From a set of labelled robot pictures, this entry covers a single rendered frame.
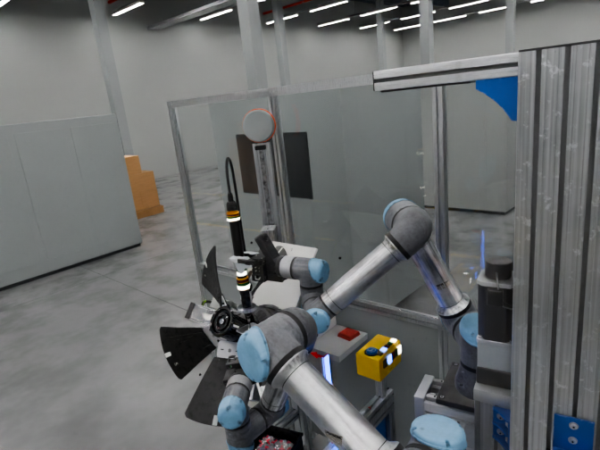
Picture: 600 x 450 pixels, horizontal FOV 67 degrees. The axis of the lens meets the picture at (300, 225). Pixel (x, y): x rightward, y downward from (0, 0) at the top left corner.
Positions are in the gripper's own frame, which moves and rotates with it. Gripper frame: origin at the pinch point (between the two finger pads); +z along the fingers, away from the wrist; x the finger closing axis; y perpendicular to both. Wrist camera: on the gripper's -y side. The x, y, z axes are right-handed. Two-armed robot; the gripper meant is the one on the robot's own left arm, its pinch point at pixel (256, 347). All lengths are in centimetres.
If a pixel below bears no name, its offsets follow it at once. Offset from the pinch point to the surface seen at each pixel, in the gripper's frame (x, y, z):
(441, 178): -37, -78, 41
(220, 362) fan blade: 7.4, 16.5, 6.6
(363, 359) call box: 16.0, -35.1, 8.2
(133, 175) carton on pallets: -5, 362, 739
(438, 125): -57, -79, 42
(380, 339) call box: 15.3, -42.6, 18.4
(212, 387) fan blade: 13.1, 19.3, 0.8
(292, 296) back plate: 0.1, -10.0, 37.3
